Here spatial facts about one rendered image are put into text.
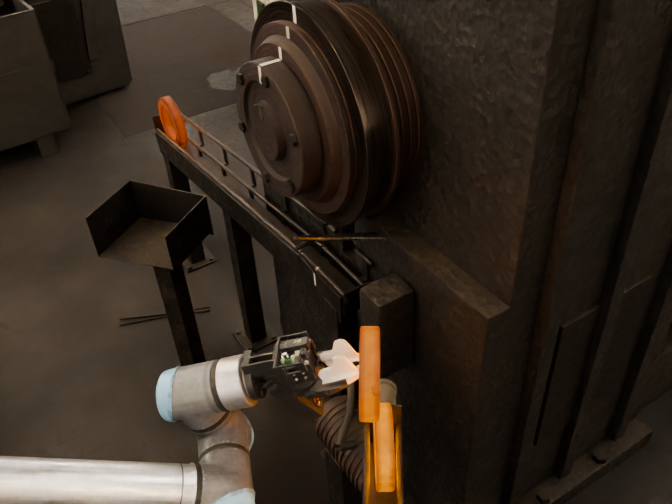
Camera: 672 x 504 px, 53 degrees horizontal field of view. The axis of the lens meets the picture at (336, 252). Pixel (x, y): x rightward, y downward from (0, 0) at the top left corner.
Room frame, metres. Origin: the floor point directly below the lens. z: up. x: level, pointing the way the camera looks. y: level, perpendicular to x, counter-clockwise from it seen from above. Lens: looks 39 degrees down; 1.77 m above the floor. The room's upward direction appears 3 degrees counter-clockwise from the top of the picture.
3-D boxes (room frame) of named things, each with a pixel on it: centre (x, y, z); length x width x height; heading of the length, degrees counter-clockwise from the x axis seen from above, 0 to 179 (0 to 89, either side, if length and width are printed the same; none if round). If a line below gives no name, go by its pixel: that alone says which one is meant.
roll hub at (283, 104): (1.23, 0.11, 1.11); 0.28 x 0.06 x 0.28; 30
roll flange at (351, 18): (1.32, -0.05, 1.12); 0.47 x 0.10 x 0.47; 30
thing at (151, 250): (1.56, 0.52, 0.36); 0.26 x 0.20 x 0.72; 65
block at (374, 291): (1.08, -0.11, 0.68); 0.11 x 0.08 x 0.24; 120
